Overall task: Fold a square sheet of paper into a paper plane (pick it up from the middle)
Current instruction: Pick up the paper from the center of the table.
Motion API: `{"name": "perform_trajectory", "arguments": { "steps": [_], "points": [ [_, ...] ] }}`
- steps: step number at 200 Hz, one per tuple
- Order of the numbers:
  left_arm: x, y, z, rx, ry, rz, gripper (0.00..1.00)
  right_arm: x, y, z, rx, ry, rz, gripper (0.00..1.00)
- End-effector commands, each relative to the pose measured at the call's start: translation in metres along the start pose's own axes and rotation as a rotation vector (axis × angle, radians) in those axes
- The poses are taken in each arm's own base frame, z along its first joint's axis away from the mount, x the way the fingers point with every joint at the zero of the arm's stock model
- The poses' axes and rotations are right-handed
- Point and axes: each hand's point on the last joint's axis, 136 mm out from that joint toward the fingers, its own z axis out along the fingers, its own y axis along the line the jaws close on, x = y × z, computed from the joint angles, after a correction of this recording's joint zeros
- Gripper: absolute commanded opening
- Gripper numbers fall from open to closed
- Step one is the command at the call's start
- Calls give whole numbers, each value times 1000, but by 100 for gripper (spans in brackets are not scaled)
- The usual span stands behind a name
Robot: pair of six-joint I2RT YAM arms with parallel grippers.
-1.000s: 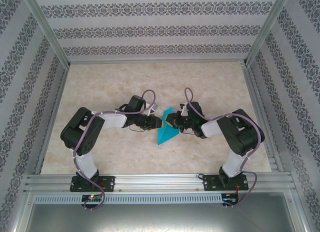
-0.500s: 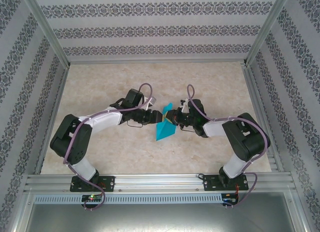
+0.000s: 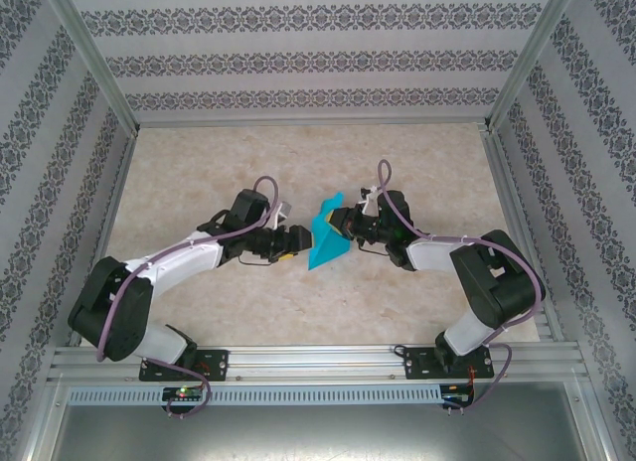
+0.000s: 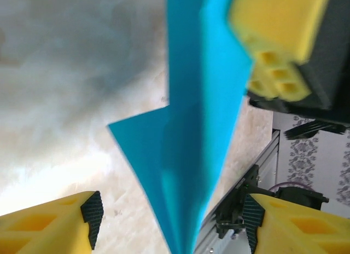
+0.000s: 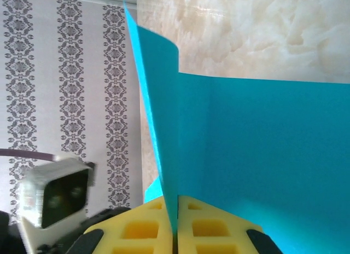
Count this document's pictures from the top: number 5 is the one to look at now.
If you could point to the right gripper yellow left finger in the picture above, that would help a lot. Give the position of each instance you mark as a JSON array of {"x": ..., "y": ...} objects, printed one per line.
[{"x": 136, "y": 229}]

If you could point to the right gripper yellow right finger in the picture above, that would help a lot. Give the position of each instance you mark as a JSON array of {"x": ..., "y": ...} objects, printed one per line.
[{"x": 213, "y": 229}]

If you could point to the blue square paper sheet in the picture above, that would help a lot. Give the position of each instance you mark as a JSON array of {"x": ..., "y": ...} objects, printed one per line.
[{"x": 259, "y": 141}]

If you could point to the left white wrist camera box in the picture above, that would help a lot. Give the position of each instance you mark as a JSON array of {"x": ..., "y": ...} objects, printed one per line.
[{"x": 60, "y": 196}]

